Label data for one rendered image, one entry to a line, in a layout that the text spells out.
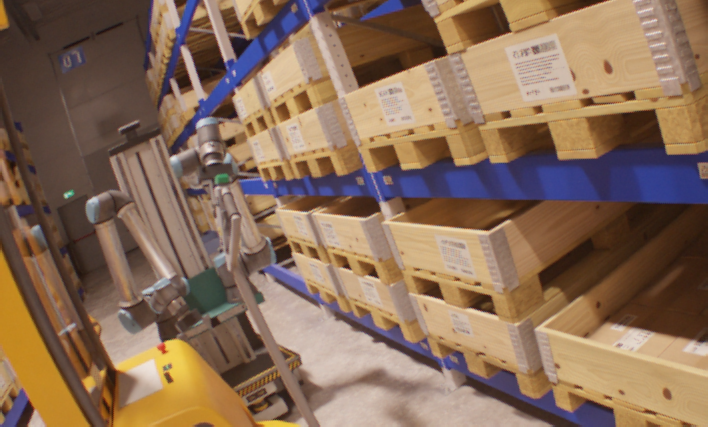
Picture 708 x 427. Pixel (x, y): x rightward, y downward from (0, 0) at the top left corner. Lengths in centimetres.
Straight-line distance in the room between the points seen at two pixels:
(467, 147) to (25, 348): 147
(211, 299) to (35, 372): 182
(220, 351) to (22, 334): 199
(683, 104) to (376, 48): 198
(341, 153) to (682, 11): 192
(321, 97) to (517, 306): 134
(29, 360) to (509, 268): 153
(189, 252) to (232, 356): 67
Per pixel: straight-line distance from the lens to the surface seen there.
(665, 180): 131
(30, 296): 164
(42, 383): 169
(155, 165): 330
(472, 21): 165
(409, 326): 290
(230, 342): 345
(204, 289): 328
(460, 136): 179
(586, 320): 204
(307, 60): 271
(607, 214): 223
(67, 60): 1302
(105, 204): 287
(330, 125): 269
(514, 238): 191
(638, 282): 223
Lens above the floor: 148
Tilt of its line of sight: 10 degrees down
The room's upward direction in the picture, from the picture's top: 21 degrees counter-clockwise
